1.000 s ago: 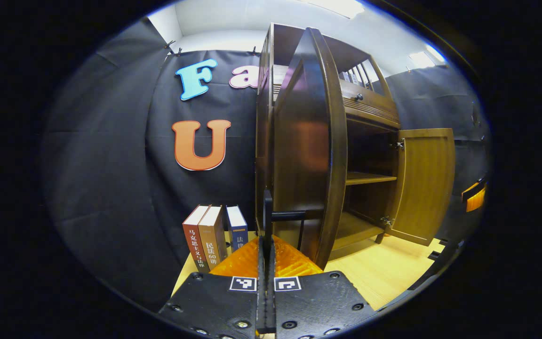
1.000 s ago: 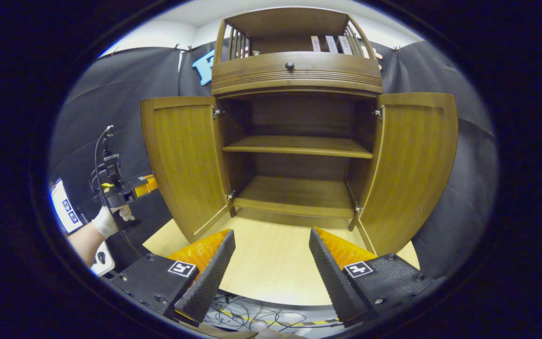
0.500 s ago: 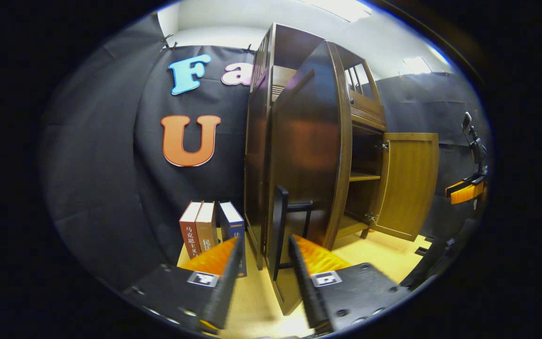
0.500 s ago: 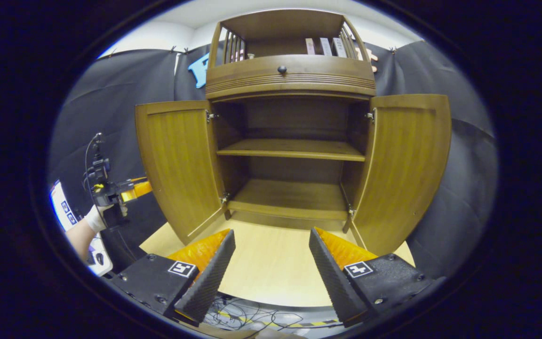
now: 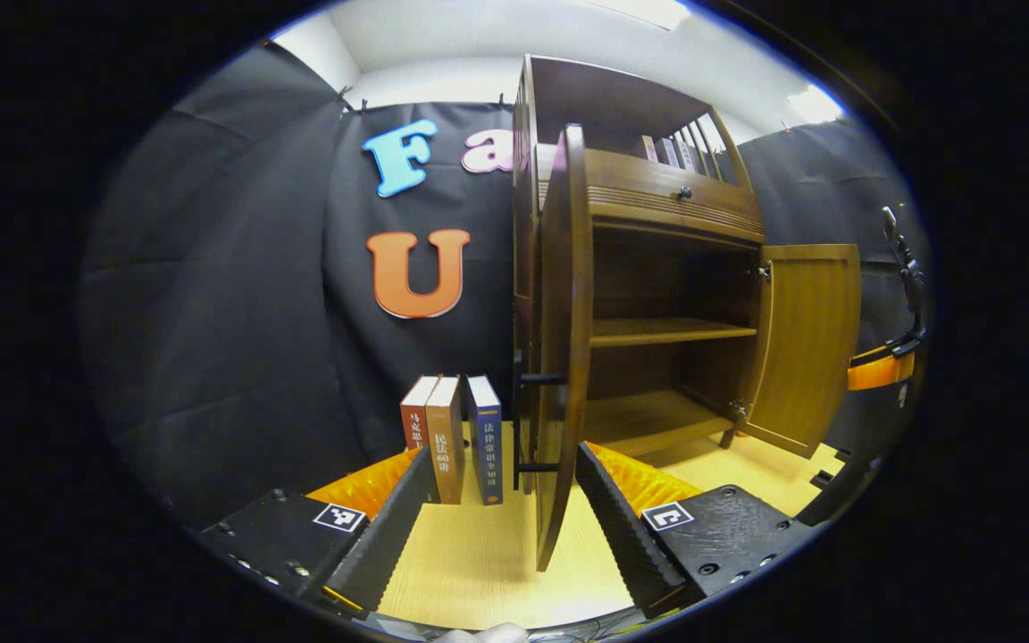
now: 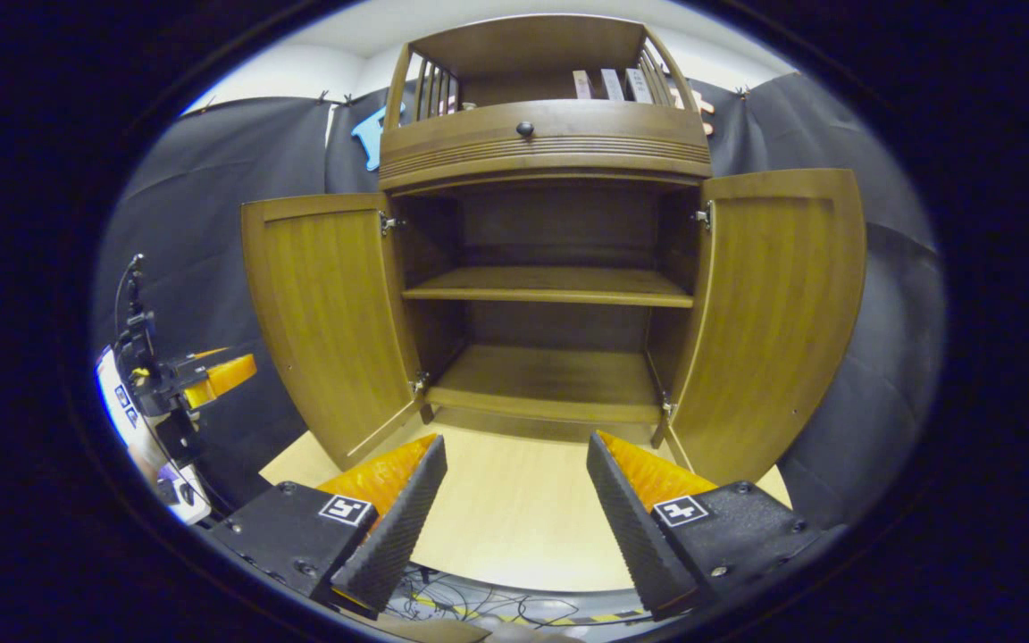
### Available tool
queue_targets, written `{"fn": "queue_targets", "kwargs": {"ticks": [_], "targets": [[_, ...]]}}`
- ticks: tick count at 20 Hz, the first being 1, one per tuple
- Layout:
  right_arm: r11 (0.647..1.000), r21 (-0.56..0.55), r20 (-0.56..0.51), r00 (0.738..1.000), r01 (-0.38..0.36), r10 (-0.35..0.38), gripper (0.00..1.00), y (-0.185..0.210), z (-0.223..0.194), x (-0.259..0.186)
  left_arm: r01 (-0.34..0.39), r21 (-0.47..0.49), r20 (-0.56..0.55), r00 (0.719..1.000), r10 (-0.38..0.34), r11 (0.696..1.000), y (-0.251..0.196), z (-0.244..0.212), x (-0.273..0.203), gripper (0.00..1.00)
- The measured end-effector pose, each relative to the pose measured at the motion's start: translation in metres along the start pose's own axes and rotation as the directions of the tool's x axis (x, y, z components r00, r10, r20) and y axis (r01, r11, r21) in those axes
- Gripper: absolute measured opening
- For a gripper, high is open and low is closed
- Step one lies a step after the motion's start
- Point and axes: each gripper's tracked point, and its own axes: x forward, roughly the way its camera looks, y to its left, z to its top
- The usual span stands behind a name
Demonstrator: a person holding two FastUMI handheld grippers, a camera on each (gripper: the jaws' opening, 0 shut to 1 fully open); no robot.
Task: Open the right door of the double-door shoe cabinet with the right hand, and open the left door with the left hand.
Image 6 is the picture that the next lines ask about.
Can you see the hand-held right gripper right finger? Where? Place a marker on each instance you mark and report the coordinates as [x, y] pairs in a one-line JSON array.
[[635, 536]]

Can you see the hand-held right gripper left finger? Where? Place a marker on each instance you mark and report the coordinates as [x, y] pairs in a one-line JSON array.
[[394, 536]]

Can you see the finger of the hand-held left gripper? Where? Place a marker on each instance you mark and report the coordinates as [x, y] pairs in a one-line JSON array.
[[220, 377], [206, 354]]

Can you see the wooden shoe cabinet door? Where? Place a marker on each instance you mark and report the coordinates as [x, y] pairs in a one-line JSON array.
[[327, 313], [773, 313]]

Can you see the wooden double-door shoe cabinet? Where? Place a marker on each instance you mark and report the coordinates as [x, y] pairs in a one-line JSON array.
[[550, 286]]

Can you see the black backdrop cloth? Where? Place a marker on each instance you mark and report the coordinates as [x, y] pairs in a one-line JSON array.
[[202, 196]]

